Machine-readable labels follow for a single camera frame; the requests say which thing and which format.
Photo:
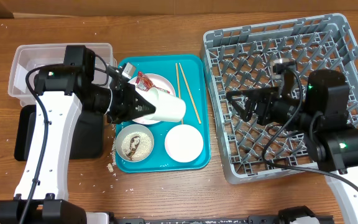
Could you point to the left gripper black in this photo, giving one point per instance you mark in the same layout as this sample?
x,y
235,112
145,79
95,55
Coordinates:
x,y
132,112

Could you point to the grey bowl with rice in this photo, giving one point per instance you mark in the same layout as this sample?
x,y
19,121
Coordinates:
x,y
134,143

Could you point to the large white plate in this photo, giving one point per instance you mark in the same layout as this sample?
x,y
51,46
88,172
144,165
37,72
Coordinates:
x,y
158,81

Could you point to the red snack wrapper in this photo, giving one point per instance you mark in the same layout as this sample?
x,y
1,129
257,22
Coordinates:
x,y
144,83

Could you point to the teal plastic tray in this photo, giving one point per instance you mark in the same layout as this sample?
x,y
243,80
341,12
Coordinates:
x,y
168,69

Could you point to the black plastic tray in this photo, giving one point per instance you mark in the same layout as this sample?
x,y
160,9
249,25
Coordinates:
x,y
87,137

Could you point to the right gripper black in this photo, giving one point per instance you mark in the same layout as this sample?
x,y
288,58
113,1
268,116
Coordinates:
x,y
263,96

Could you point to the grey dishwasher rack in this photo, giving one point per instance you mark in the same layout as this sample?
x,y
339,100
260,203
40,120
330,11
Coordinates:
x,y
244,58

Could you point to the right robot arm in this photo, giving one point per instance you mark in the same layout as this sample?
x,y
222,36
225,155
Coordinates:
x,y
319,111

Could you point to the clear plastic bin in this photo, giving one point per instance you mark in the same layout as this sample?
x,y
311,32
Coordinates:
x,y
28,57

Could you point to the small pink bowl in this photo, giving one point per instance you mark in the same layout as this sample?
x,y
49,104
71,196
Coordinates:
x,y
183,143

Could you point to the white paper cup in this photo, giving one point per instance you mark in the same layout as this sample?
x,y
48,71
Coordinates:
x,y
167,107

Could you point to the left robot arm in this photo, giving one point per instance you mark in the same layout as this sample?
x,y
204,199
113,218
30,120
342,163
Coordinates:
x,y
62,91

